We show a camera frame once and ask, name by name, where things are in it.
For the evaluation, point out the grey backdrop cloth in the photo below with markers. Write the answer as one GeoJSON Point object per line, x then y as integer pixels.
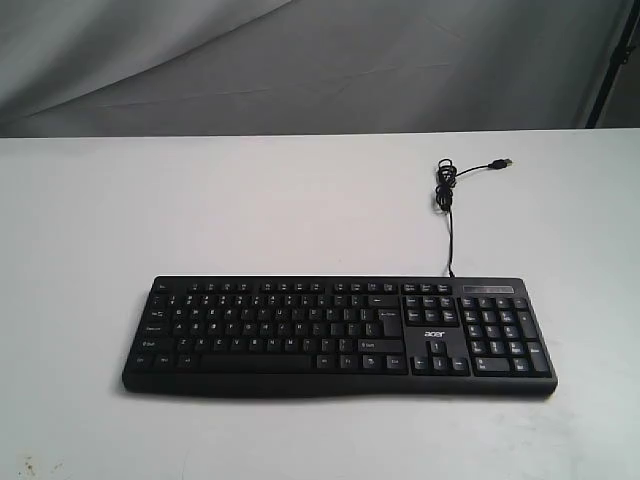
{"type": "Point", "coordinates": [169, 68]}

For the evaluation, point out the black acer keyboard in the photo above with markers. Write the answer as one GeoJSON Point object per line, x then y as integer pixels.
{"type": "Point", "coordinates": [323, 336]}

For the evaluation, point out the black tripod stand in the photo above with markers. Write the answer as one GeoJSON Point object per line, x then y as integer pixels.
{"type": "Point", "coordinates": [624, 48]}

